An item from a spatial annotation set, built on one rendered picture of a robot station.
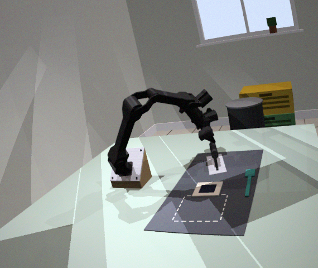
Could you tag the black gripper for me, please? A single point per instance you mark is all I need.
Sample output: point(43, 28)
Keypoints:
point(206, 133)

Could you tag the peach square tile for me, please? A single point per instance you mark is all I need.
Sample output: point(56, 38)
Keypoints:
point(207, 189)

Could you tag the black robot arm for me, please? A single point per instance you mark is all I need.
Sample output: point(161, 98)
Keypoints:
point(133, 110)

